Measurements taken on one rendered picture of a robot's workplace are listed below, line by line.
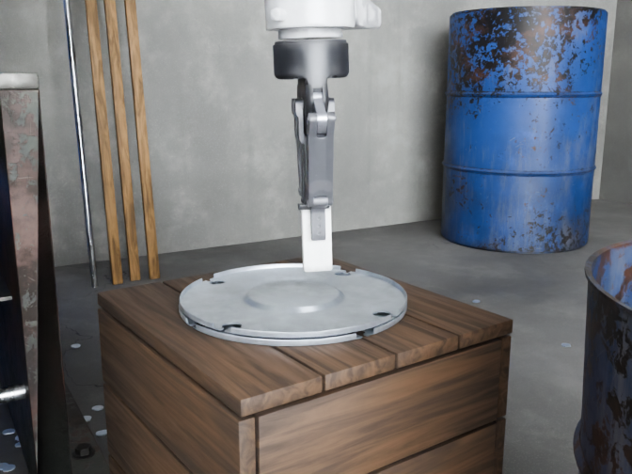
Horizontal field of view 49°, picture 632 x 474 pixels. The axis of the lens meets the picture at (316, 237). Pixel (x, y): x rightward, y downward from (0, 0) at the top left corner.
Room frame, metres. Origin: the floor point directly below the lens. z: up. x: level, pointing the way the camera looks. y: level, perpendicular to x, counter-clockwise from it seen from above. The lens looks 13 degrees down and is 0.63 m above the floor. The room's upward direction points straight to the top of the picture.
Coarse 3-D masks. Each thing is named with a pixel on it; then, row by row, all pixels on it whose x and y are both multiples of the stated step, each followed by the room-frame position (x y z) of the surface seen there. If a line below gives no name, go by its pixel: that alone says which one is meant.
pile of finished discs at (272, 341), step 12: (180, 312) 0.80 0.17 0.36; (384, 312) 0.82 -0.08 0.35; (192, 324) 0.77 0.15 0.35; (228, 324) 0.77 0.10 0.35; (384, 324) 0.76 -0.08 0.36; (216, 336) 0.73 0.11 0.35; (228, 336) 0.72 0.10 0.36; (240, 336) 0.74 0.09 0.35; (336, 336) 0.74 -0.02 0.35; (348, 336) 0.72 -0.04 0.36; (360, 336) 0.73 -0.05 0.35
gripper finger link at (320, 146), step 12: (312, 120) 0.65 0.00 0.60; (312, 132) 0.66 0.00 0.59; (312, 144) 0.66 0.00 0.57; (324, 144) 0.66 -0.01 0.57; (312, 156) 0.67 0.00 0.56; (324, 156) 0.67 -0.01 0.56; (312, 168) 0.67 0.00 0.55; (324, 168) 0.67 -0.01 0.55; (312, 180) 0.67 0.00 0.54; (324, 180) 0.67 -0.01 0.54; (312, 192) 0.67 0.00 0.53; (324, 192) 0.68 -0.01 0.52; (312, 204) 0.68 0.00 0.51; (324, 204) 0.68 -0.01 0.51
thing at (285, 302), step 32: (192, 288) 0.89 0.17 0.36; (224, 288) 0.89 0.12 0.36; (256, 288) 0.87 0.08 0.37; (288, 288) 0.87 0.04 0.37; (320, 288) 0.87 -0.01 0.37; (352, 288) 0.89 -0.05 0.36; (384, 288) 0.89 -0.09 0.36; (224, 320) 0.77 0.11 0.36; (256, 320) 0.77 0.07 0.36; (288, 320) 0.77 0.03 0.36; (320, 320) 0.77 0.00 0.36; (352, 320) 0.77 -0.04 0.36; (384, 320) 0.76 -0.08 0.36
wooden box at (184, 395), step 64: (128, 320) 0.81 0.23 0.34; (448, 320) 0.79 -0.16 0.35; (512, 320) 0.80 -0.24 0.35; (128, 384) 0.82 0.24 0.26; (192, 384) 0.66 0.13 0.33; (256, 384) 0.61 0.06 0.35; (320, 384) 0.63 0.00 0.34; (384, 384) 0.68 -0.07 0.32; (448, 384) 0.73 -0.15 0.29; (128, 448) 0.83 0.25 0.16; (192, 448) 0.67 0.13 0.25; (256, 448) 0.60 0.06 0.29; (320, 448) 0.63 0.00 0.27; (384, 448) 0.68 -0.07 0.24; (448, 448) 0.74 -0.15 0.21
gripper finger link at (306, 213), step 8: (304, 216) 0.71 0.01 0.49; (328, 216) 0.71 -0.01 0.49; (304, 224) 0.71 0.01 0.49; (328, 224) 0.71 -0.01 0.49; (304, 232) 0.71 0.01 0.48; (328, 232) 0.71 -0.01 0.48; (304, 240) 0.71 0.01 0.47; (328, 240) 0.71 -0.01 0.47; (304, 248) 0.71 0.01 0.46; (312, 248) 0.71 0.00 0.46; (320, 248) 0.71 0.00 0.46; (328, 248) 0.71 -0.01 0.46; (304, 256) 0.71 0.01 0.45; (312, 256) 0.71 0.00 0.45; (320, 256) 0.71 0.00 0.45; (328, 256) 0.71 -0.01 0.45; (304, 264) 0.71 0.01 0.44; (312, 264) 0.71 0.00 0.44; (320, 264) 0.71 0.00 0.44; (328, 264) 0.71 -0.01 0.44
